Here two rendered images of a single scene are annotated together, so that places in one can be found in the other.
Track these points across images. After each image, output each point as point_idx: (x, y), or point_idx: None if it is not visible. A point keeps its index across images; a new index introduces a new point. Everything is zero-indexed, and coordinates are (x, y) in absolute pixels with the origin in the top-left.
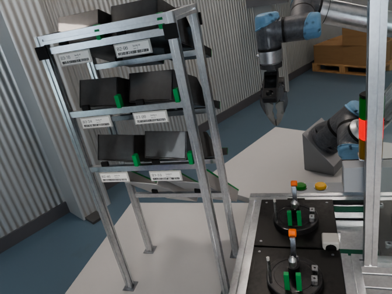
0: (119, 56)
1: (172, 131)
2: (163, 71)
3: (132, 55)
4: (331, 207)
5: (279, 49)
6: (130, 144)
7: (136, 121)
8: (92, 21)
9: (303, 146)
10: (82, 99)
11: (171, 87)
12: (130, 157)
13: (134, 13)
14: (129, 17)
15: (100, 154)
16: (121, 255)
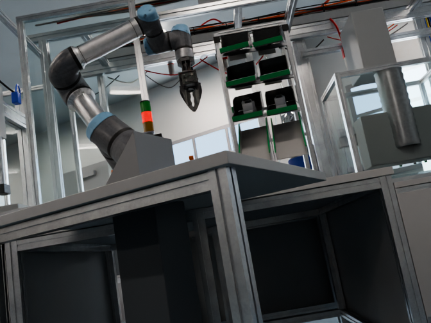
0: (245, 57)
1: (242, 95)
2: (235, 65)
3: (238, 59)
4: None
5: (176, 52)
6: (269, 96)
7: (251, 86)
8: (258, 35)
9: (174, 157)
10: (285, 65)
11: (231, 74)
12: (270, 103)
13: (236, 38)
14: (240, 39)
15: (292, 97)
16: (304, 165)
